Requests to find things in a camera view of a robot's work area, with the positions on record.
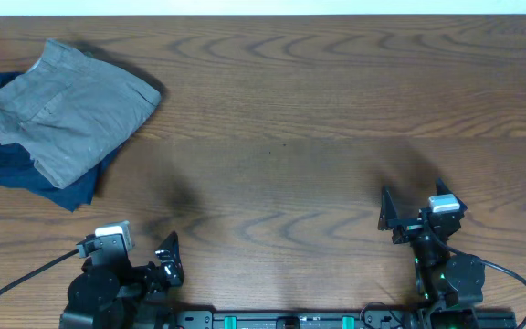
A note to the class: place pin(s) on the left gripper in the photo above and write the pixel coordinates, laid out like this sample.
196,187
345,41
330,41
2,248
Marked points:
173,267

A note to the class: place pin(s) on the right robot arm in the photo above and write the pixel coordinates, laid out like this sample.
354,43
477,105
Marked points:
450,281

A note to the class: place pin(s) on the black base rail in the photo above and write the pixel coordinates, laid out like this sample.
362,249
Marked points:
369,318

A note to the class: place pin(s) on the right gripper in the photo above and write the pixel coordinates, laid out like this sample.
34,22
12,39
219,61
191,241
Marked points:
408,228

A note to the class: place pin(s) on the grey shorts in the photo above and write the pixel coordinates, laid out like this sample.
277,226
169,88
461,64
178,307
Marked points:
70,110

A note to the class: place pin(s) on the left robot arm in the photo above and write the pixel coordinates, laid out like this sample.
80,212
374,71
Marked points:
111,293

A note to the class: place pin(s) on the folded navy blue garment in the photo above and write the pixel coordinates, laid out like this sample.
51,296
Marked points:
17,170

